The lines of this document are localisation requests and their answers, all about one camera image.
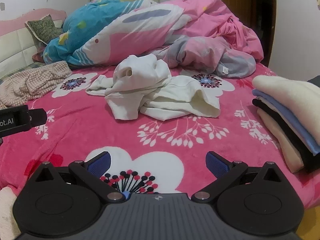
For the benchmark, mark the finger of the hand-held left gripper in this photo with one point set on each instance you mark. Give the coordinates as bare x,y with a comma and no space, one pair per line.
37,117

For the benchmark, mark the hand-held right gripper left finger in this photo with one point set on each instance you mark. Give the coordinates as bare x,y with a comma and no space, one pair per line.
101,163

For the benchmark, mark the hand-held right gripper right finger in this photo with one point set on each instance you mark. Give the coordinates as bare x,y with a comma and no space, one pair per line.
216,165

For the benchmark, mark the white sweatshirt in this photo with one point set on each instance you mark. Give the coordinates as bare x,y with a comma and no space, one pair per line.
155,92

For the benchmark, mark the beige checked garment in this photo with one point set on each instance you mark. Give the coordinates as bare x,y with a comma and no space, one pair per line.
32,80

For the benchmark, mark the pink floral blanket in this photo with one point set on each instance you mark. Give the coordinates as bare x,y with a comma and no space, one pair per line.
75,130

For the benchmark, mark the dark red cloth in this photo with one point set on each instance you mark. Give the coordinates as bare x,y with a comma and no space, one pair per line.
37,57

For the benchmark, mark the beige folded garment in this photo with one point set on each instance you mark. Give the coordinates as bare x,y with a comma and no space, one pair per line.
282,145

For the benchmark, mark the pink white bed headboard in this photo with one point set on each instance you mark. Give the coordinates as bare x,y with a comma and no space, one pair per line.
15,45

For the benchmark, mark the cream fluffy cloth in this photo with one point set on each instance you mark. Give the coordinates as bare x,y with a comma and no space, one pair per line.
6,202

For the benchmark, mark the black folded garment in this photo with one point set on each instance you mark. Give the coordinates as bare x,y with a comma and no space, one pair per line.
300,152

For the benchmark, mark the blue folded garment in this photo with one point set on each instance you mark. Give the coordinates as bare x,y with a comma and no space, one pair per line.
297,130

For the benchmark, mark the green patterned pillow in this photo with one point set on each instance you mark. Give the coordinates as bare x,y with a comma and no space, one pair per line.
43,28

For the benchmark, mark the dark grey object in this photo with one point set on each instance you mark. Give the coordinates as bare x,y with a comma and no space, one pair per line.
315,82

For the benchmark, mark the pink teal patterned duvet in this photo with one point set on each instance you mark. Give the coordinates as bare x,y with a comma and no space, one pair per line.
140,30

